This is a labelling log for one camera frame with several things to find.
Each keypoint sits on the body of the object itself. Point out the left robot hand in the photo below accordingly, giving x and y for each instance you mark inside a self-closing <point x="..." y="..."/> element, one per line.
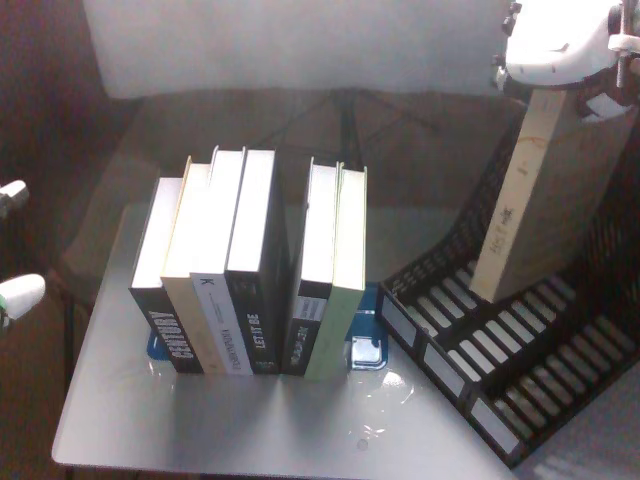
<point x="22" y="295"/>

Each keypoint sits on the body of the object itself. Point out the beige hardcover book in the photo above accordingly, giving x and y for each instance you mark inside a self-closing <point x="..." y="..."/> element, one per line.
<point x="520" y="200"/>

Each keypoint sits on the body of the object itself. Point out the blue metal bookend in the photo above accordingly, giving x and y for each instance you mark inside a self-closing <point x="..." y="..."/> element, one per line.
<point x="154" y="347"/>
<point x="371" y="300"/>

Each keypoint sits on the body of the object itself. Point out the black Century book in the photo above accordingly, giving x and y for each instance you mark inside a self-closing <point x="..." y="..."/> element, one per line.
<point x="170" y="335"/>

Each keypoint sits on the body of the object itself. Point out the cream spine book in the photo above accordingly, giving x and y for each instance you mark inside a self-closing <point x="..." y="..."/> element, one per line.
<point x="180" y="300"/>

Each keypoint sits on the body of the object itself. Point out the white spine book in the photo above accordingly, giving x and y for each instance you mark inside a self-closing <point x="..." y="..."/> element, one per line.
<point x="220" y="325"/>

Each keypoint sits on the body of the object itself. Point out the black Let It Be book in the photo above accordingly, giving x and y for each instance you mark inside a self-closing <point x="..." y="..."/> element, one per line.
<point x="255" y="320"/>

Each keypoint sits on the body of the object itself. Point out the black book grey label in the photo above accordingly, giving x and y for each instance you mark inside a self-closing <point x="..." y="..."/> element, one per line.
<point x="305" y="340"/>

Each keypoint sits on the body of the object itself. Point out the green cover book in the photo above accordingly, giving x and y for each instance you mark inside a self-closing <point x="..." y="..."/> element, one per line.
<point x="330" y="340"/>

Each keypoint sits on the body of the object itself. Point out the black tripod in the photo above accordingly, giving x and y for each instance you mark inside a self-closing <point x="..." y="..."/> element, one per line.
<point x="346" y="125"/>

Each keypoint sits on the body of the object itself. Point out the clear plastic wrap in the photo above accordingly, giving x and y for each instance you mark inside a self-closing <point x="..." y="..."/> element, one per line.
<point x="390" y="395"/>

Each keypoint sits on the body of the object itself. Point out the black mesh file rack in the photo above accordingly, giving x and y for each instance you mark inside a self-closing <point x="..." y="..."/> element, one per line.
<point x="465" y="235"/>

